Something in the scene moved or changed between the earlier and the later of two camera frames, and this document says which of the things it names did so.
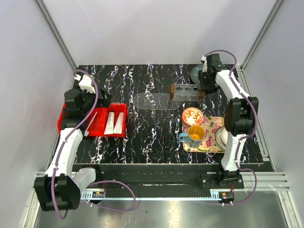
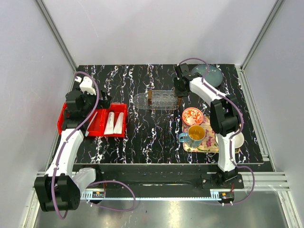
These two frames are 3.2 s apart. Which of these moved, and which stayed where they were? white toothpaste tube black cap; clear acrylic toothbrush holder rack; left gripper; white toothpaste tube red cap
Moved: clear acrylic toothbrush holder rack
Stayed: white toothpaste tube red cap; left gripper; white toothpaste tube black cap
